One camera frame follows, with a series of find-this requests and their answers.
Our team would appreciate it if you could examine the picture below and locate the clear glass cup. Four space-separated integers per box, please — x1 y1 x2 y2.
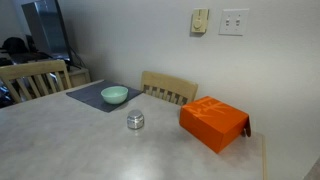
127 109 145 122

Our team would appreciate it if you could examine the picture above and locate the wooden slat-back chair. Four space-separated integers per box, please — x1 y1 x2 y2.
139 70 199 107
0 59 73 104

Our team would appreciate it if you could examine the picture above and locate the light wooden cabinet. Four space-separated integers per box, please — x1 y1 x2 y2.
59 65 92 89

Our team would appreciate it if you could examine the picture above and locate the beige wall thermostat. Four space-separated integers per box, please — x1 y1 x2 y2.
190 8 210 34

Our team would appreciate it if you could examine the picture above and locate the mint green bowl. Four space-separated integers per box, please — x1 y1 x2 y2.
100 85 129 105

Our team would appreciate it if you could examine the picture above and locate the orange cardboard box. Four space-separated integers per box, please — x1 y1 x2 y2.
179 95 252 154

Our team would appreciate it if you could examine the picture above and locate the dark grey placemat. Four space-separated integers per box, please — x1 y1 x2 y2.
65 79 144 113

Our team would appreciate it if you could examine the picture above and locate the black flat screen monitor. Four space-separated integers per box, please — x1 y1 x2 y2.
21 0 73 61

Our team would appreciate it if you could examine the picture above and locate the white double light switch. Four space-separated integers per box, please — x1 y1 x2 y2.
218 8 250 36

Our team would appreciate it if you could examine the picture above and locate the silver tin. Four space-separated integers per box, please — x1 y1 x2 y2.
126 115 145 130

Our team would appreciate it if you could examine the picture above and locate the black bag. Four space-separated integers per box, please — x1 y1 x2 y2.
1 37 30 56

